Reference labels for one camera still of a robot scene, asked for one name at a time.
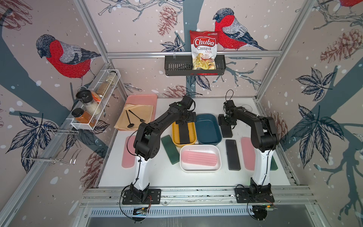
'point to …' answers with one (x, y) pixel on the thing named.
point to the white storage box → (188, 167)
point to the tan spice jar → (103, 88)
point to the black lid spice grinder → (90, 106)
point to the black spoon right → (141, 119)
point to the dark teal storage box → (208, 129)
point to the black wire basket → (186, 65)
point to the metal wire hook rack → (58, 145)
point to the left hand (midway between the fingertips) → (191, 117)
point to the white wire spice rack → (102, 101)
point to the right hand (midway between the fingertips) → (223, 121)
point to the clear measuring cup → (247, 107)
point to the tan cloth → (143, 111)
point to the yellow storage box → (176, 134)
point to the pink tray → (142, 99)
